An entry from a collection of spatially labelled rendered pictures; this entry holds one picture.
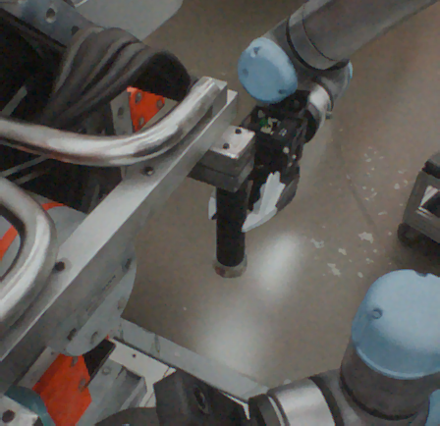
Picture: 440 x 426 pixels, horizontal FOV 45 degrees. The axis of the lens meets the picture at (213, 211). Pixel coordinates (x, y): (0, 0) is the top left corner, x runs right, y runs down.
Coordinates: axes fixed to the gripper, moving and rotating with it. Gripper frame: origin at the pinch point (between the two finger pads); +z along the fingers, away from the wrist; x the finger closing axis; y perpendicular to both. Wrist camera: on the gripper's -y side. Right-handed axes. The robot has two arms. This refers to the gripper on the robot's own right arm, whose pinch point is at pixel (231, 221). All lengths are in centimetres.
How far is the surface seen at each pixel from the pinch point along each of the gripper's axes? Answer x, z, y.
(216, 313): -21, -38, -83
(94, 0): -42, -32, 6
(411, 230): 21, -89, -77
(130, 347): -33, -14, -76
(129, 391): -24, -1, -69
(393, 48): -14, -214, -83
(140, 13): -42, -45, -2
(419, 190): 19, -88, -59
